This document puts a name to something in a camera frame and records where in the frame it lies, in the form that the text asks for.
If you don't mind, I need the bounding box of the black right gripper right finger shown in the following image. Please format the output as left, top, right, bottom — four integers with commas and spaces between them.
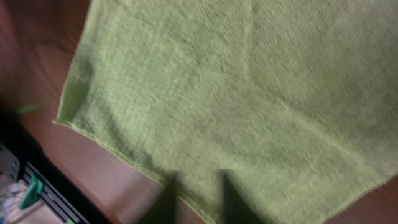
220, 170, 265, 224

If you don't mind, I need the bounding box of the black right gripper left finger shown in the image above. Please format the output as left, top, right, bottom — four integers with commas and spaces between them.
137, 172, 178, 224

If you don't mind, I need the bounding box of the light green cloth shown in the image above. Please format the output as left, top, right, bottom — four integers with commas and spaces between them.
56, 0, 397, 223

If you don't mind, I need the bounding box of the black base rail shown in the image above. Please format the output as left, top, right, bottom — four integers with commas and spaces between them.
1, 110, 111, 223

